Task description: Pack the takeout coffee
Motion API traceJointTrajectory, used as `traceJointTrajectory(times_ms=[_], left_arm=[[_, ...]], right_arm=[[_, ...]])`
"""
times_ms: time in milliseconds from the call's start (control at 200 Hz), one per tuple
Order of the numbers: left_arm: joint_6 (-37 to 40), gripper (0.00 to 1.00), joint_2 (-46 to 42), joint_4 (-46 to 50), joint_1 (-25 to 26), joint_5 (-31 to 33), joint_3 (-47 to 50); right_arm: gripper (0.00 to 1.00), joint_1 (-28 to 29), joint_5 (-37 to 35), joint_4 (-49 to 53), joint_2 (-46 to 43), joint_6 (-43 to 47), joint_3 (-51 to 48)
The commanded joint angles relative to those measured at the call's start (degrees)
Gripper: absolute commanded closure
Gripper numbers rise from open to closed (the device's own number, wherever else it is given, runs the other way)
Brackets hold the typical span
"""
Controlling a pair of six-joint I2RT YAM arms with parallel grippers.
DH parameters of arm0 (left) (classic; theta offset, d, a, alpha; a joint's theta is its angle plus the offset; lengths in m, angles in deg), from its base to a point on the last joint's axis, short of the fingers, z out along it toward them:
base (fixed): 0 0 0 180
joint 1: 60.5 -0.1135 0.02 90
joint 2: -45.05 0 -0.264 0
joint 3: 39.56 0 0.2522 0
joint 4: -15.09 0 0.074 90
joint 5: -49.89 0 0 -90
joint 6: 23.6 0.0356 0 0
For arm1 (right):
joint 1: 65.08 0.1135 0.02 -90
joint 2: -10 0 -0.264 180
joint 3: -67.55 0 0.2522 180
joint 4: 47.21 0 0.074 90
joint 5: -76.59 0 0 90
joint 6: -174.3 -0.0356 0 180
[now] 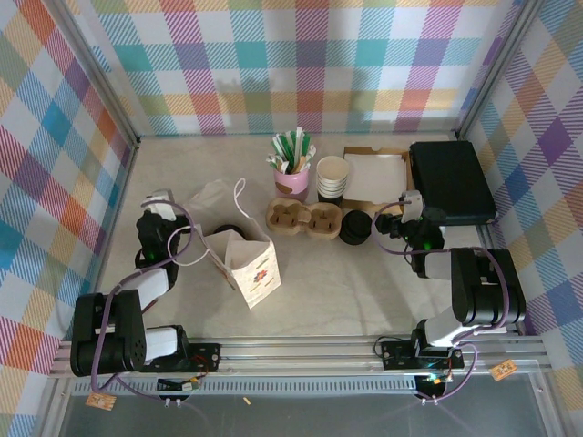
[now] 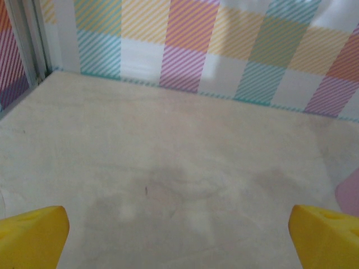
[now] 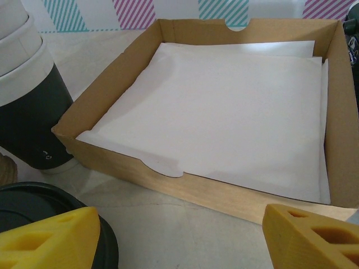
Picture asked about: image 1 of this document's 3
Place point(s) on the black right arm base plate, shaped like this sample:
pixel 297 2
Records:
pixel 396 355

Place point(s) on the white smiley print paper bag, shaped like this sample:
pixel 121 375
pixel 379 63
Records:
pixel 246 259

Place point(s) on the box of white napkins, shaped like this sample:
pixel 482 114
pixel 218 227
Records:
pixel 364 149

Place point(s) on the wooden stirrer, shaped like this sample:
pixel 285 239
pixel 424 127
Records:
pixel 297 164

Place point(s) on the orange tag sticker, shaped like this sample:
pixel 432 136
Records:
pixel 503 369
pixel 101 401

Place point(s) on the stack of black cup lids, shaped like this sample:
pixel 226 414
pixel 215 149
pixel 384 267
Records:
pixel 357 227

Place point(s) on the white wrapped straw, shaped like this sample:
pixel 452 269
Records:
pixel 273 160
pixel 299 139

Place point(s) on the stack of brown cup carriers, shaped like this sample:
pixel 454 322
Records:
pixel 314 223

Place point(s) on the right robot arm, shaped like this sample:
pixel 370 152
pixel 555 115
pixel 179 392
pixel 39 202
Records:
pixel 483 282

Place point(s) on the grey metal base panel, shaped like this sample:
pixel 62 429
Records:
pixel 319 419

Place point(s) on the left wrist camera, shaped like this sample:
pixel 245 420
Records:
pixel 159 205

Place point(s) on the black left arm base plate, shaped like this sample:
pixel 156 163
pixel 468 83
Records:
pixel 207 357

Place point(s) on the pink straw holder cup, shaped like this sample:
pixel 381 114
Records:
pixel 291 189

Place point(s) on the stack of white napkins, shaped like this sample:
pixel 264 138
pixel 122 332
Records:
pixel 375 177

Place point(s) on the black flat box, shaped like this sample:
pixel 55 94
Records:
pixel 451 182

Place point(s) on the aluminium frame post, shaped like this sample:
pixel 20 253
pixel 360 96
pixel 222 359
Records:
pixel 496 68
pixel 100 77

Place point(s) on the black plastic cup lid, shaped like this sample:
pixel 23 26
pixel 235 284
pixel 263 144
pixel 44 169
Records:
pixel 230 229

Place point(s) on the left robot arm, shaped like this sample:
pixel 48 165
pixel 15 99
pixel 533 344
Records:
pixel 123 318

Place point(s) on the white paper napkin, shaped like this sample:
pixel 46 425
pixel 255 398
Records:
pixel 214 196

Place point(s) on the aluminium frame rail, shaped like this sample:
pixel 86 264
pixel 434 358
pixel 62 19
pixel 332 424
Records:
pixel 296 359

